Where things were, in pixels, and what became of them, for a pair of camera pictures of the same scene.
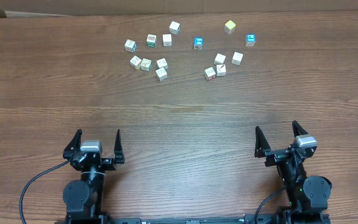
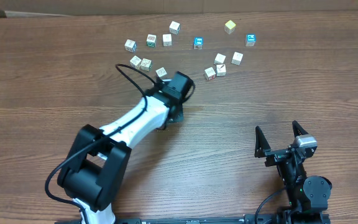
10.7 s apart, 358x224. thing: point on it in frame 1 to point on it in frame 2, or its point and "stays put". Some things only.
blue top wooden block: [198, 43] stays put
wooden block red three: [162, 63] to [161, 72]
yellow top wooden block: [229, 27] stays put
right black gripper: [282, 154] stays put
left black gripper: [93, 159] to [173, 117]
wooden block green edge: [146, 65] stays put
